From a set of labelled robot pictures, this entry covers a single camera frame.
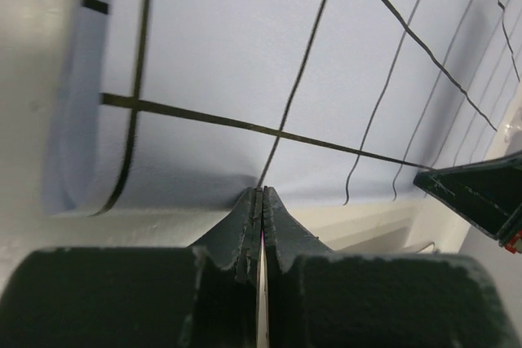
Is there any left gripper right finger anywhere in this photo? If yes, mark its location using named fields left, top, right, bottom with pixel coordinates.
left=263, top=187, right=521, bottom=347

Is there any blue checkered cloth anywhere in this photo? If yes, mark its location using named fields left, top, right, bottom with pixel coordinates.
left=42, top=0, right=521, bottom=215

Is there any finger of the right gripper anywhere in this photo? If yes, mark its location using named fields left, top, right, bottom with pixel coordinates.
left=414, top=152, right=522, bottom=253

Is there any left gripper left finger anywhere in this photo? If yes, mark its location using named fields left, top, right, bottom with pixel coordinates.
left=1, top=188, right=261, bottom=347

